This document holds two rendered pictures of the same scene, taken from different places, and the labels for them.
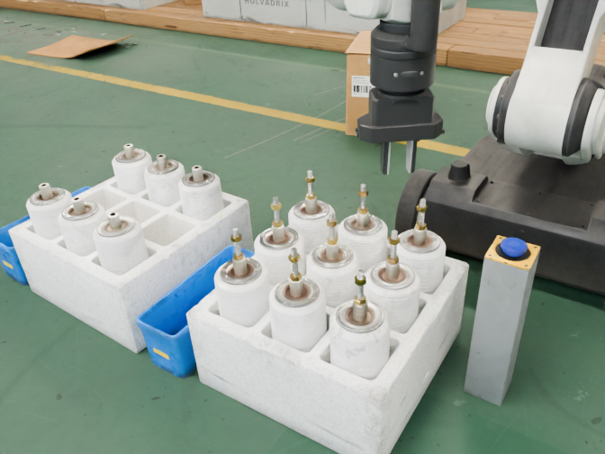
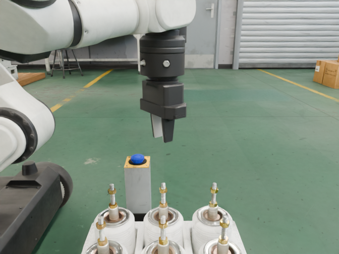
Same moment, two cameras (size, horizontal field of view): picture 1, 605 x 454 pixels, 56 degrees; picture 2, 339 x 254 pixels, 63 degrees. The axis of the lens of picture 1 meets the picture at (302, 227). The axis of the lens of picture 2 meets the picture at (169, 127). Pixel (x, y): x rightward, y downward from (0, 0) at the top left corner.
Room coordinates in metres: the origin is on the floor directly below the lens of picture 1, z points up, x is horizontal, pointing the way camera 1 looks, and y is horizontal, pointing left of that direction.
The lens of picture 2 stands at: (1.07, 0.31, 0.67)
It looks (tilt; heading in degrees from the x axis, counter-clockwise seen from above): 19 degrees down; 235
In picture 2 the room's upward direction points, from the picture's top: straight up
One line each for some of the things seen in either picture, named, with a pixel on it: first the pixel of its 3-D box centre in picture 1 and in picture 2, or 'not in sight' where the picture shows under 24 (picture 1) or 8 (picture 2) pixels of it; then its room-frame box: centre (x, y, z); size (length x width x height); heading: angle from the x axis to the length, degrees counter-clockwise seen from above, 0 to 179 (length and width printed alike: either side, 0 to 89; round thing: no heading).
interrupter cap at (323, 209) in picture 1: (311, 210); not in sight; (0.99, -0.02, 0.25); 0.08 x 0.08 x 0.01
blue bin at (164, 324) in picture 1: (209, 308); not in sight; (0.93, 0.21, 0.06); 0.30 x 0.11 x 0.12; 145
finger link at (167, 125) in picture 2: (383, 153); (169, 128); (0.76, -0.13, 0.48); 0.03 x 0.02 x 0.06; 2
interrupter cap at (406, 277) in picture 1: (392, 275); (163, 216); (0.76, -0.15, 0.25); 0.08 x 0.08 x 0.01
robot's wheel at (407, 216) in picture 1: (419, 208); not in sight; (1.22, -0.30, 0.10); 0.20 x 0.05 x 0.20; 145
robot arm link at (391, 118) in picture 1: (401, 93); (161, 83); (0.77, -0.15, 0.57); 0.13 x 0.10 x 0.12; 92
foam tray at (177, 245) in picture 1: (139, 246); not in sight; (1.14, 0.40, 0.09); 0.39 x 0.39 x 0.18; 53
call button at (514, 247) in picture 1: (513, 249); (137, 159); (0.73, -0.33, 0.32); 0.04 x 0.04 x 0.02
